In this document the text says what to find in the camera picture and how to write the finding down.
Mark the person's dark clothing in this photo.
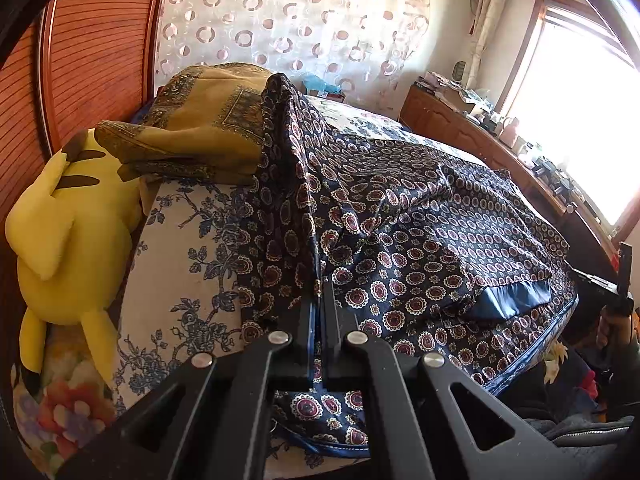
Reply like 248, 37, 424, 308
525, 340, 640, 480

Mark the white window curtain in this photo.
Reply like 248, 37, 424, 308
467, 0, 508, 91

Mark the yellow plush toy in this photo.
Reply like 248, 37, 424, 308
5, 127, 146, 386

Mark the pink floral quilt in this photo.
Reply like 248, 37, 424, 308
10, 94, 416, 480

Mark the navy patterned pajama top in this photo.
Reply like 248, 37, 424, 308
237, 74, 581, 461

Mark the cardboard box with blue cloth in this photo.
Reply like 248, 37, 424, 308
302, 74, 346, 103

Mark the wooden sideboard cabinet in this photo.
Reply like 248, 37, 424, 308
400, 84, 626, 281

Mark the ochre patterned cloth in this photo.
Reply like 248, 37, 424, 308
95, 62, 278, 186

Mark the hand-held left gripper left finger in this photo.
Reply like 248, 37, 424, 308
60, 287, 317, 480

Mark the wooden-framed window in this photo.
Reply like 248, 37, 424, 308
495, 0, 640, 241

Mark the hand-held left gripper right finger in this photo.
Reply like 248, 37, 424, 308
322, 280, 591, 480

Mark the person's right hand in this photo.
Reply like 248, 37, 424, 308
596, 305, 623, 353

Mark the wooden louvered wardrobe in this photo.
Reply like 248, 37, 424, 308
0, 0, 171, 281

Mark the circle-patterned sheer curtain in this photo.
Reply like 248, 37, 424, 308
152, 0, 433, 106

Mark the pale thermos bottle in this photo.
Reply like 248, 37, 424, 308
500, 116, 521, 146

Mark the open box with papers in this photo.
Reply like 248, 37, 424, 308
440, 77, 493, 116

